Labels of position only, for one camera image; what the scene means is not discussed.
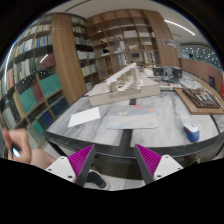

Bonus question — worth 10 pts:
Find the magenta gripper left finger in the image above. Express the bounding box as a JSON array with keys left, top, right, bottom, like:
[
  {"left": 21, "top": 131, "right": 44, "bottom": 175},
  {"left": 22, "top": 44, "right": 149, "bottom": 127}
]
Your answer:
[{"left": 46, "top": 144, "right": 95, "bottom": 187}]

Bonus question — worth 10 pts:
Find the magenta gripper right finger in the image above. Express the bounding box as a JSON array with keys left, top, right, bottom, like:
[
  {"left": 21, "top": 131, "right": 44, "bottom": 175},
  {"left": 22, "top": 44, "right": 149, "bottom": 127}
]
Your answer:
[{"left": 134, "top": 144, "right": 182, "bottom": 184}]

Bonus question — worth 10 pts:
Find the blue and white computer mouse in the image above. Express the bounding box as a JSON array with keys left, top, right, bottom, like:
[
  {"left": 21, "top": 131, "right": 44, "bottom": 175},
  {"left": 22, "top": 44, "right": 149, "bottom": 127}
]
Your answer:
[{"left": 184, "top": 123, "right": 199, "bottom": 142}]

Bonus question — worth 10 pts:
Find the person's bare hand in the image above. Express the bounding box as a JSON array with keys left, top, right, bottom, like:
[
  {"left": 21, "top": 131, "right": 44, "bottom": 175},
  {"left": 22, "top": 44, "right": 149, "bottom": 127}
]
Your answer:
[{"left": 2, "top": 129, "right": 32, "bottom": 164}]

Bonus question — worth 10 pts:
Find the black shoe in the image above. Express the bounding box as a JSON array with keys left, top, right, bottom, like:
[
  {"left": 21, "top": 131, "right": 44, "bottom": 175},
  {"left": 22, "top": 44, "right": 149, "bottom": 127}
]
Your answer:
[{"left": 86, "top": 170, "right": 107, "bottom": 189}]

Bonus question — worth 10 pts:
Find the white paper sheet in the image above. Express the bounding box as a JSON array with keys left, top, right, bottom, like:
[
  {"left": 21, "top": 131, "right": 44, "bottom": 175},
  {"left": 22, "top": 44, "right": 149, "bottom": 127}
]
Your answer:
[{"left": 68, "top": 107, "right": 100, "bottom": 127}]

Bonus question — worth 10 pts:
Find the small phone in hand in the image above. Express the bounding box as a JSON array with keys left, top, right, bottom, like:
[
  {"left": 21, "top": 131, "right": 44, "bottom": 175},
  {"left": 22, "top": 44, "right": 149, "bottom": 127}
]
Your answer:
[{"left": 12, "top": 147, "right": 21, "bottom": 158}]

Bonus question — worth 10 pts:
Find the brown wooden architectural model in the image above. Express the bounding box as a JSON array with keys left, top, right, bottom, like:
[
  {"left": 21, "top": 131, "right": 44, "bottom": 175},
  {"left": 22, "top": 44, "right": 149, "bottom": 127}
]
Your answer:
[{"left": 175, "top": 88, "right": 224, "bottom": 115}]

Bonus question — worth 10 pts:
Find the white architectural building model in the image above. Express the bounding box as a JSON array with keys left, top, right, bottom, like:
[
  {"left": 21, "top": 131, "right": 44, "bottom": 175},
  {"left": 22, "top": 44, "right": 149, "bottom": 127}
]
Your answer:
[{"left": 88, "top": 63, "right": 160, "bottom": 106}]

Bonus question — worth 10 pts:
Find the left wooden bookshelf with books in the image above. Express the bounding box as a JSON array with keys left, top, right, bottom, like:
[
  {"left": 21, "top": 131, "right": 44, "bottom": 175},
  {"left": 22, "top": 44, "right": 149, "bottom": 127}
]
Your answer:
[{"left": 0, "top": 13, "right": 86, "bottom": 158}]

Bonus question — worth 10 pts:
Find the rear wooden display shelf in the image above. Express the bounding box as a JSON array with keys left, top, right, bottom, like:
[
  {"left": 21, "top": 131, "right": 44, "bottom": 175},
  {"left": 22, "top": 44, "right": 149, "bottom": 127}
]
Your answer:
[{"left": 71, "top": 9, "right": 179, "bottom": 88}]

